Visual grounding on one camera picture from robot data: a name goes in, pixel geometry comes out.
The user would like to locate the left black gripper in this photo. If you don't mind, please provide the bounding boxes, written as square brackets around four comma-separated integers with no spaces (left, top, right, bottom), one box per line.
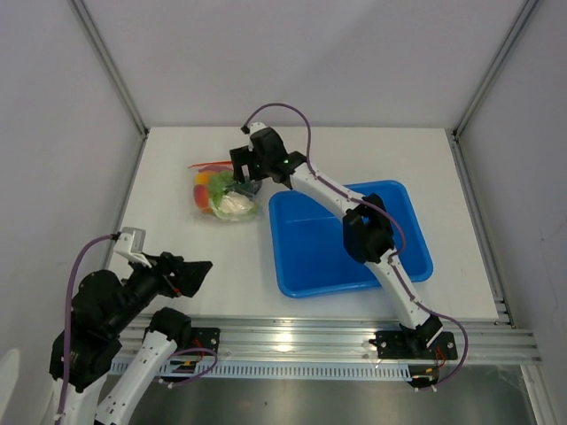
[108,249,212,334]

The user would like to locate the grey fish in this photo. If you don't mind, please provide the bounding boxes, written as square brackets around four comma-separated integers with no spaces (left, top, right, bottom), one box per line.
[231,181,262,198]

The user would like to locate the green grape bunch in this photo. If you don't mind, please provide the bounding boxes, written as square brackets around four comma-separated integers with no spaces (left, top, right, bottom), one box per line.
[207,170,235,202]

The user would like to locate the clear zip bag orange zipper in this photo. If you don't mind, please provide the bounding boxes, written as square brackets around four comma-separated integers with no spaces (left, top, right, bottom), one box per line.
[188,160,263,222]

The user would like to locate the yellow mango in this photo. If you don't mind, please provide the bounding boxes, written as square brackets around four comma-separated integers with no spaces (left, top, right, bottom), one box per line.
[194,171,215,186]

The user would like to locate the red tomato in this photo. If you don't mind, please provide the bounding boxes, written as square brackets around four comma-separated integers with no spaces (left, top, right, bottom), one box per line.
[193,184,210,212]

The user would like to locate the red chili pepper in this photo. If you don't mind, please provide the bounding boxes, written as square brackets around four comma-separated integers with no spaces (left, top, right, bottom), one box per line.
[196,162,233,173]

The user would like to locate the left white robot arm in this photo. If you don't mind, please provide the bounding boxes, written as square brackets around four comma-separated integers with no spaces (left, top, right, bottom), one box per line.
[50,251,216,424]

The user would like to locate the blue plastic bin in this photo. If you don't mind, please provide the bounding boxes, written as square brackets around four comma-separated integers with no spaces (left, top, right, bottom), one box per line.
[268,179,434,300]

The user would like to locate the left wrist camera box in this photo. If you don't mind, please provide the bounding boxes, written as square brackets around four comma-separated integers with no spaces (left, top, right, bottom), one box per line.
[113,227,151,267]

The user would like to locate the white slotted cable duct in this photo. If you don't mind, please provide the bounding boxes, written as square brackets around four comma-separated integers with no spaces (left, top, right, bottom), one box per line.
[109,359,412,382]

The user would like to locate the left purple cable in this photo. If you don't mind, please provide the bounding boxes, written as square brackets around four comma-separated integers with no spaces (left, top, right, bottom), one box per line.
[55,230,218,421]

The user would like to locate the purple cable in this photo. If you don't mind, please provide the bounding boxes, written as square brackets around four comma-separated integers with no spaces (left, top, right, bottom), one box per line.
[239,103,470,390]
[55,230,218,421]

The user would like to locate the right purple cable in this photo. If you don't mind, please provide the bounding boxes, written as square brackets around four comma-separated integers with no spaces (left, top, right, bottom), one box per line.
[239,103,470,390]

